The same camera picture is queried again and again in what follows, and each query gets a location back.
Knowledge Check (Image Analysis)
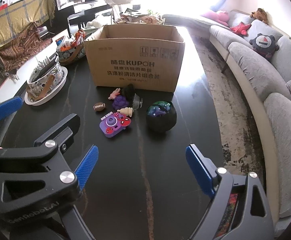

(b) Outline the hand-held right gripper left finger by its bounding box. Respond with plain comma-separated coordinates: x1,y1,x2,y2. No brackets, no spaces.
10,145,99,240

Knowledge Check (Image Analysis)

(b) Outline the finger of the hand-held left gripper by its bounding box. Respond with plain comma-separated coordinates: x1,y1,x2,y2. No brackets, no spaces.
0,114,82,224
0,96,23,143

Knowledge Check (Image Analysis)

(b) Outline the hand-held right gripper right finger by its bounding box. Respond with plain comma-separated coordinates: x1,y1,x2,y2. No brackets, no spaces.
186,144,274,240

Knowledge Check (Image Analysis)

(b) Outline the black green round toy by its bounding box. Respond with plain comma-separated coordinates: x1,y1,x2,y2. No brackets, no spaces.
145,101,177,133

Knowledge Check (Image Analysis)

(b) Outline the cream cone toy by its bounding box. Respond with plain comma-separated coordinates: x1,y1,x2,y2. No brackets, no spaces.
117,107,134,118

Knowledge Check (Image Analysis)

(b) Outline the purple grape toy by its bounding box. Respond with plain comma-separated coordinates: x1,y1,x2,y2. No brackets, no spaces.
112,95,130,109

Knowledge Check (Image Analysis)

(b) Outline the pink rabbit toy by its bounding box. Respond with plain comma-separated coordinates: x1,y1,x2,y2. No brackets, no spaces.
108,89,122,101

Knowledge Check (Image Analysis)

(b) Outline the clear plastic goblet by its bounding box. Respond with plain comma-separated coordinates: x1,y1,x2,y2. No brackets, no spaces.
132,94,144,112

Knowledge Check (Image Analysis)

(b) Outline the black fuzzy toy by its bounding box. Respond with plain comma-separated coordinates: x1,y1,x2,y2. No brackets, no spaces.
122,84,136,100

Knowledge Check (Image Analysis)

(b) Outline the brown cardboard box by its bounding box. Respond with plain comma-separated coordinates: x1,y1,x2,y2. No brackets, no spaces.
84,24,186,93

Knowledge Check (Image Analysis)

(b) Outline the black marble desktop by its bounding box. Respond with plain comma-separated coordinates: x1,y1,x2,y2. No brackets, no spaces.
0,15,236,240

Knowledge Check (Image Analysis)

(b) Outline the white low cabinet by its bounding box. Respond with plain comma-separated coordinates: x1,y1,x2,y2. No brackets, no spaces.
0,27,72,110

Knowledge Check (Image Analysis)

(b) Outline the white round tray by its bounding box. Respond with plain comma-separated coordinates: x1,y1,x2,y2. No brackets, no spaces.
25,66,68,106

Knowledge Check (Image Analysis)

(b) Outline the white floral basket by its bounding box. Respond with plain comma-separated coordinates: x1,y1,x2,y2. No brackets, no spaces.
27,55,62,99

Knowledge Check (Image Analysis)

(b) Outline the black remote control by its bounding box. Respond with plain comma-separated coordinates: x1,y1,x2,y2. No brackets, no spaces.
39,60,59,75

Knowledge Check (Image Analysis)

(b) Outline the brown patterned blanket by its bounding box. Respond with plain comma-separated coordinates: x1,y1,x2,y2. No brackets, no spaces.
0,22,43,72

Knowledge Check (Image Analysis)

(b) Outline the dark floral basket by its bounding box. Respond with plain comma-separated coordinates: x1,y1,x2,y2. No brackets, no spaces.
56,42,86,66

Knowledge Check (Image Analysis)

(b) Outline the blue packet box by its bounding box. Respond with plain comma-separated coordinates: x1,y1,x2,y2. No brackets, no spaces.
55,37,68,49

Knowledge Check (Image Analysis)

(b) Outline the yellow plaid blanket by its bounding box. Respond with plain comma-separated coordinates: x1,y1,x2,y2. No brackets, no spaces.
0,0,57,80

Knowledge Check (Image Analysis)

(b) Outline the red snack packets bundle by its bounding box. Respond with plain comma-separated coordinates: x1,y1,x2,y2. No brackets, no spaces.
74,29,86,47

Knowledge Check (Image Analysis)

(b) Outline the grey sofa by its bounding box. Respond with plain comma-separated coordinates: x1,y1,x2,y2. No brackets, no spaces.
160,9,291,230

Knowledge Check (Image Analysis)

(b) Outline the black piano bench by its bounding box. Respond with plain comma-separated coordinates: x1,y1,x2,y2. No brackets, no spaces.
67,12,88,34

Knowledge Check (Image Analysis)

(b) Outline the white plush toy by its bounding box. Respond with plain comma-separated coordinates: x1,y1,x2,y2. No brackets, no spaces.
85,17,104,29

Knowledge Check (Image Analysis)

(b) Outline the dark round ship cushion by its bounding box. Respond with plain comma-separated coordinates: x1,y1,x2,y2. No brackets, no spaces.
249,33,280,60

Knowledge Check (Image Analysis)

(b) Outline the red star plush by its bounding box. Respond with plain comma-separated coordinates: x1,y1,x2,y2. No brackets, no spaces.
230,22,252,36

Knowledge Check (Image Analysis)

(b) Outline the pink plush toy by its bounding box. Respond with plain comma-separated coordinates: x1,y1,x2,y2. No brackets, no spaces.
201,10,230,27

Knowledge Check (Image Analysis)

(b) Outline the brown plush animal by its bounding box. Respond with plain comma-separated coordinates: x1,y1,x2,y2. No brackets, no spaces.
250,8,269,25

